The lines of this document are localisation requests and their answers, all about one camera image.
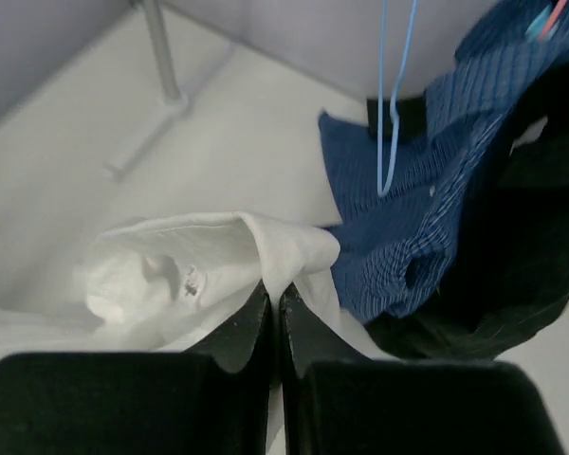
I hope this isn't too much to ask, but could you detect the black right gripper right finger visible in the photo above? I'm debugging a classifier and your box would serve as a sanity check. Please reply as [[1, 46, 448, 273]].
[[279, 287, 563, 455]]

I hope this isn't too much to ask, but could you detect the blue checked shirt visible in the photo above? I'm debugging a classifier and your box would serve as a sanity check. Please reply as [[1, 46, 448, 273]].
[[318, 1, 569, 322]]

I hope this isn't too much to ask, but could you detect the pink hanger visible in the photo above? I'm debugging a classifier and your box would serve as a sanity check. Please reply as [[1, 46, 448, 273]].
[[537, 0, 568, 40]]

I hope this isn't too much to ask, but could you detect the white shirt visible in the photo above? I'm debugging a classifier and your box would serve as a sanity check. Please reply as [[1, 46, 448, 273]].
[[0, 212, 385, 454]]

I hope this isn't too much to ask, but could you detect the light blue hanger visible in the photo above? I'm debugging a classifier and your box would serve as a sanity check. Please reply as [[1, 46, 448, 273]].
[[376, 0, 418, 197]]

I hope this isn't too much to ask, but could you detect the white clothes rack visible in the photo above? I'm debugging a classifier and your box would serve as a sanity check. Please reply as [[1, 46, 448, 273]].
[[101, 0, 276, 184]]

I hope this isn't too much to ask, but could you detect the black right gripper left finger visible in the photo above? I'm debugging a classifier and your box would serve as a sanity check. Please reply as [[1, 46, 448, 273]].
[[0, 285, 271, 454]]

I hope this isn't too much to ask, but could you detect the black shirt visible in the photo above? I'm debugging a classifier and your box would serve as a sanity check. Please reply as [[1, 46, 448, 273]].
[[367, 63, 569, 360]]

